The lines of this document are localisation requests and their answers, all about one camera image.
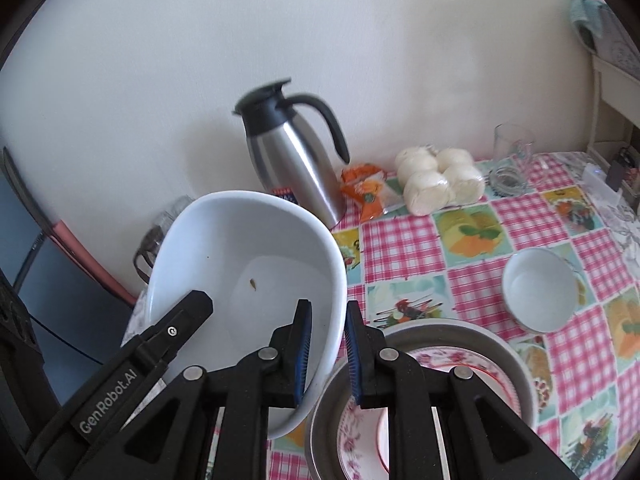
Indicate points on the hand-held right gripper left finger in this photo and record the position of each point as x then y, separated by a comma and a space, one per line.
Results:
302, 355

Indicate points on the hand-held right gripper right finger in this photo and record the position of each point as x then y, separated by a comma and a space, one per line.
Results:
354, 360

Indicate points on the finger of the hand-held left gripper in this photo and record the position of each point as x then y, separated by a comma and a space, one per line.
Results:
180, 320

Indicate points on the pink floral plate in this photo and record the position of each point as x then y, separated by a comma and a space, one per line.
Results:
435, 360

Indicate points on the large white bowl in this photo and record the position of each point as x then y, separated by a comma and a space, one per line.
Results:
240, 260

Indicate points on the large steel basin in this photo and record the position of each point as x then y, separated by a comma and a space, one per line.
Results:
512, 375

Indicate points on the clear glass jar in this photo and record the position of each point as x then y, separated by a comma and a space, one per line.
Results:
165, 225

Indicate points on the pink strip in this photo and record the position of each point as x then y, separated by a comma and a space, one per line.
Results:
90, 260

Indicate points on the dark grey panel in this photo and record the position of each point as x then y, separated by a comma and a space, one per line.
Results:
55, 280

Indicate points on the pink checked fruit tablecloth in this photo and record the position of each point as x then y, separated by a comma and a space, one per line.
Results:
425, 245

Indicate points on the orange snack packet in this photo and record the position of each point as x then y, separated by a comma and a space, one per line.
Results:
367, 190

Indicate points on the stainless steel thermos jug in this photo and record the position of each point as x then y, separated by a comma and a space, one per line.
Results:
295, 160

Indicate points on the bag of white steamed buns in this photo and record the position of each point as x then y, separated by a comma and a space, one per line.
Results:
435, 180

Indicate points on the small white bowl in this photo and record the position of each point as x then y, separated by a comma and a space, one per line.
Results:
539, 290

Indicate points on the clear glass ashtray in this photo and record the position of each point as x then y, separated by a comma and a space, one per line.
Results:
506, 182

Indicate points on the clear glass mug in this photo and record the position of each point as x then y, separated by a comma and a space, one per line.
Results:
512, 145

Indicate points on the white power bank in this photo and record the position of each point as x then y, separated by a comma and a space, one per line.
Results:
600, 185

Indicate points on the grey floral tablecloth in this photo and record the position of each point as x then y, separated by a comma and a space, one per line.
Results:
625, 220

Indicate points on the black charger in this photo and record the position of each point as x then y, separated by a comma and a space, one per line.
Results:
620, 170

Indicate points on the white shelf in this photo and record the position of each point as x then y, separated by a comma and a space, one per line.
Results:
615, 90

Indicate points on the printed cloth bag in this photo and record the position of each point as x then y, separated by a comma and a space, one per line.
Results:
600, 20

